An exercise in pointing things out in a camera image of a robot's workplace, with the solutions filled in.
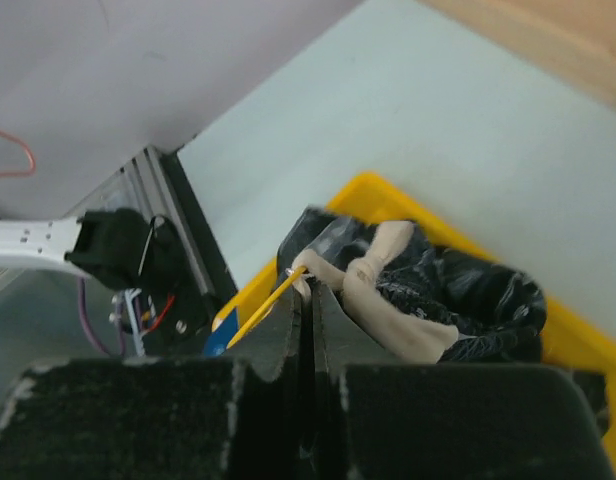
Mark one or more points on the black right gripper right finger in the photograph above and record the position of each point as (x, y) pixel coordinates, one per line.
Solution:
(385, 419)

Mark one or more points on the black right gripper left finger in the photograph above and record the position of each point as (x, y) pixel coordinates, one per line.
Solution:
(233, 416)

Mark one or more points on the dark patterned shorts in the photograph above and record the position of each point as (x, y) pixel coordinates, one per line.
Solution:
(499, 311)

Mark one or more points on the yellow plastic tag loop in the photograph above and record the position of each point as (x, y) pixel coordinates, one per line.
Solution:
(267, 306)

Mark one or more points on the pink wire hanger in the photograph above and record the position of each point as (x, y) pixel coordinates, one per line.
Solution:
(16, 158)

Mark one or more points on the yellow plastic tray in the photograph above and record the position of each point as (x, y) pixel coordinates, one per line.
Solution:
(568, 339)

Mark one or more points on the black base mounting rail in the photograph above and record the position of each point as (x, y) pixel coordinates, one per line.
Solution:
(208, 284)

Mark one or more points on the aluminium frame profile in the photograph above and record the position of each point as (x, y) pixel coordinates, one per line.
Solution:
(150, 247)

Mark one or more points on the wooden hanging rack frame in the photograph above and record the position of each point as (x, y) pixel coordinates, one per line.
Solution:
(573, 40)

